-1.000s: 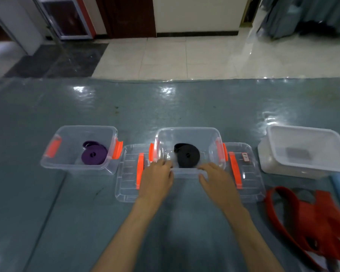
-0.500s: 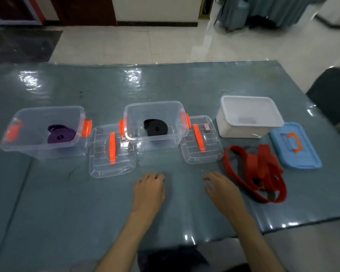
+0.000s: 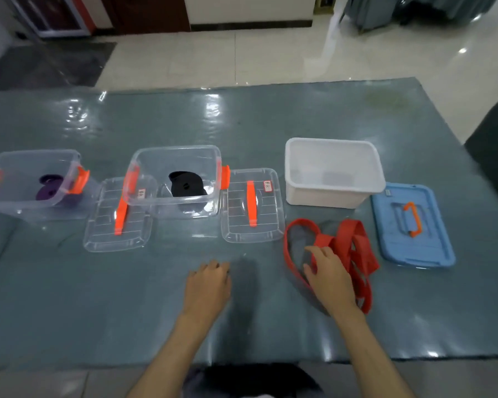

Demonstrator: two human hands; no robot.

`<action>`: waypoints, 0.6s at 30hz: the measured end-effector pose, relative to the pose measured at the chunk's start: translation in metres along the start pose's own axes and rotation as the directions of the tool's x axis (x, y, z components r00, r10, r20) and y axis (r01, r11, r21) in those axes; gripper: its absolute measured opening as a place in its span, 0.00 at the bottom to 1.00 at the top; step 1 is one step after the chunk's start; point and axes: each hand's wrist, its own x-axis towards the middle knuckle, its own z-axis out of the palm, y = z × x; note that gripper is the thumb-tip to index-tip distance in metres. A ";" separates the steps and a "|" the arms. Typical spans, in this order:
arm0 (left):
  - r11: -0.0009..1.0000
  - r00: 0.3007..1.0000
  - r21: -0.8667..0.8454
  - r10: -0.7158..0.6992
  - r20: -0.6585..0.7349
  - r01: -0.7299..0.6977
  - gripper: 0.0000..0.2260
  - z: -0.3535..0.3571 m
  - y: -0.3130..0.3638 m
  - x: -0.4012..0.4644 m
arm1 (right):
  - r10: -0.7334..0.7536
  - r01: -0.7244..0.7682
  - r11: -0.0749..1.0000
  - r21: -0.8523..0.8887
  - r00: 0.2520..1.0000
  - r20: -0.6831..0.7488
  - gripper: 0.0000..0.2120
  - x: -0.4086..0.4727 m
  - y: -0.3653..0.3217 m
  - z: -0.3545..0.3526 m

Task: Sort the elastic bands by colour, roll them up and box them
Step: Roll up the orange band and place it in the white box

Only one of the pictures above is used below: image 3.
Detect person's left hand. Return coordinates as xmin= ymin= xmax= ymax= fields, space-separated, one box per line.
xmin=180 ymin=260 xmax=232 ymax=328

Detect person's right hand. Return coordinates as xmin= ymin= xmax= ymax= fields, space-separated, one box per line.
xmin=303 ymin=245 xmax=366 ymax=320

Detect red resistance band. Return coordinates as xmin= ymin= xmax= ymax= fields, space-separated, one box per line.
xmin=283 ymin=218 xmax=381 ymax=316

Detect narrow black resistance band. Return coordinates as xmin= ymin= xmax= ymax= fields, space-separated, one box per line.
xmin=170 ymin=177 xmax=208 ymax=200

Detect wide black resistance band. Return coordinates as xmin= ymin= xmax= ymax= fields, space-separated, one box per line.
xmin=169 ymin=171 xmax=200 ymax=184

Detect white plastic box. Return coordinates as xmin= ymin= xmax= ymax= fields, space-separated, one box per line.
xmin=285 ymin=138 xmax=387 ymax=210

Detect clear plastic storage box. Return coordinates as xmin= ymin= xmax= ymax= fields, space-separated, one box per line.
xmin=122 ymin=144 xmax=231 ymax=220
xmin=0 ymin=149 xmax=91 ymax=222

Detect purple resistance band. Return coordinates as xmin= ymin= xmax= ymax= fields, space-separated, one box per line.
xmin=35 ymin=184 xmax=67 ymax=202

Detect person's right forearm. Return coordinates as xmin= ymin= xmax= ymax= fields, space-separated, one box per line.
xmin=338 ymin=310 xmax=416 ymax=398

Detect person's left forearm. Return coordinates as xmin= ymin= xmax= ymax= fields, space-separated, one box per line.
xmin=126 ymin=315 xmax=210 ymax=398

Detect clear lid orange handle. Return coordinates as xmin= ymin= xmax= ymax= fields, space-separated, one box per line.
xmin=220 ymin=167 xmax=286 ymax=244
xmin=82 ymin=176 xmax=158 ymax=253

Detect person's grey trousers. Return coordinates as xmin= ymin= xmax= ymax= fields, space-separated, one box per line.
xmin=182 ymin=362 xmax=324 ymax=398

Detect blue lid orange handle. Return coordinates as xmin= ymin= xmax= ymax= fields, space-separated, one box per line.
xmin=370 ymin=182 xmax=457 ymax=269

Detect teal felt table cover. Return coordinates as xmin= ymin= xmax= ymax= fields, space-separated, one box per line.
xmin=0 ymin=76 xmax=498 ymax=369

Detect dark grey cushioned seat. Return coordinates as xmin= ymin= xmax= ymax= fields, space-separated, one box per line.
xmin=464 ymin=90 xmax=498 ymax=203

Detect dark brown wooden door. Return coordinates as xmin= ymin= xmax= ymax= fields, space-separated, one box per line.
xmin=99 ymin=0 xmax=191 ymax=36

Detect round table with teal cloth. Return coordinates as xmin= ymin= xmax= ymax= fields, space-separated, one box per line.
xmin=394 ymin=0 xmax=498 ymax=25

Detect white framed glass door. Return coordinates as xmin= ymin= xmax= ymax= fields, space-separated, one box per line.
xmin=4 ymin=0 xmax=96 ymax=39

